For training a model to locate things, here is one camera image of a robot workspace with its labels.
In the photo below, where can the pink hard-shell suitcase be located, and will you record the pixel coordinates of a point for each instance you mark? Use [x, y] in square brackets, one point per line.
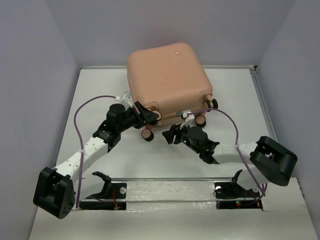
[169, 80]

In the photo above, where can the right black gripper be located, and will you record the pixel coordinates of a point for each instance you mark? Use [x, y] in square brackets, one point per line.
[169, 134]

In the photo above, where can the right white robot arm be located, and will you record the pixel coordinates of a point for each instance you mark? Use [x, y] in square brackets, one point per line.
[265, 161]

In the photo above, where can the aluminium rail front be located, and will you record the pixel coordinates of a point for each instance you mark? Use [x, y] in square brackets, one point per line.
[173, 179]

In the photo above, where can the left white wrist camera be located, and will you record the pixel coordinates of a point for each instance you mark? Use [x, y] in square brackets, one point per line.
[125, 99]

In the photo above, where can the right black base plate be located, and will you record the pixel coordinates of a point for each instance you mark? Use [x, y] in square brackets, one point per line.
[230, 196]

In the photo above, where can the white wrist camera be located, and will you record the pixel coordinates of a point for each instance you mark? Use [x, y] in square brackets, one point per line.
[125, 99]
[187, 118]

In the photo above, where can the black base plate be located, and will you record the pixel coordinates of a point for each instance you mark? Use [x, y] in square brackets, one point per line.
[230, 196]
[115, 197]

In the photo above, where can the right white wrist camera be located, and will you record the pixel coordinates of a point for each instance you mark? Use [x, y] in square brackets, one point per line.
[187, 118]

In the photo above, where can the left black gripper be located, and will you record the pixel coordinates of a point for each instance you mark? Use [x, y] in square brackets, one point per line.
[147, 116]

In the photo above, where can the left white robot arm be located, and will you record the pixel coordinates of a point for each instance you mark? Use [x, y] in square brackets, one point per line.
[59, 189]

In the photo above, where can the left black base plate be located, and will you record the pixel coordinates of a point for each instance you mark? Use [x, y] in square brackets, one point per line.
[115, 197]

